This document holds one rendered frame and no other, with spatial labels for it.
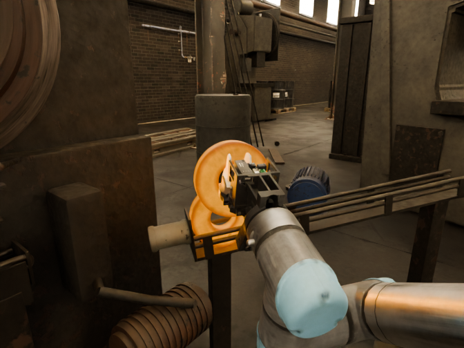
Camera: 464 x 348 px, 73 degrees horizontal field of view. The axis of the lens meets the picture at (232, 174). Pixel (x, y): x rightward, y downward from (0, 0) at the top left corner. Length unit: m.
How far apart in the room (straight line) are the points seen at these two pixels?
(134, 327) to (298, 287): 0.46
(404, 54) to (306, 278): 2.55
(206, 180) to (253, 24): 7.74
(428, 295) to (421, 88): 2.42
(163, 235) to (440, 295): 0.53
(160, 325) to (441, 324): 0.54
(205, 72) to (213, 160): 4.33
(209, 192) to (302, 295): 0.33
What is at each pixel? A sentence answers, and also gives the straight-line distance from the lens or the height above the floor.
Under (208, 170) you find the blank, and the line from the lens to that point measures 0.61.
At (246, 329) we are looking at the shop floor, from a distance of 1.50.
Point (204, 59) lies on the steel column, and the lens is 4.92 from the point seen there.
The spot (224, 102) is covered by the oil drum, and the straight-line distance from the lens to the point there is 3.08.
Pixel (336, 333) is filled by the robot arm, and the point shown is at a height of 0.70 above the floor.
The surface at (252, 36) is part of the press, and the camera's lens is 8.27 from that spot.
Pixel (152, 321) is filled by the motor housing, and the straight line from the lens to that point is 0.75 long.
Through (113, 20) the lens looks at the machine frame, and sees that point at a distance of 0.90.
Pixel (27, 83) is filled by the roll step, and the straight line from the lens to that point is 0.62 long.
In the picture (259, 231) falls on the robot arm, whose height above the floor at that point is 0.83.
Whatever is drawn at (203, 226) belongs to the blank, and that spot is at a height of 0.69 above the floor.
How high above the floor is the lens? 1.01
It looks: 16 degrees down
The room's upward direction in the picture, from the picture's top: straight up
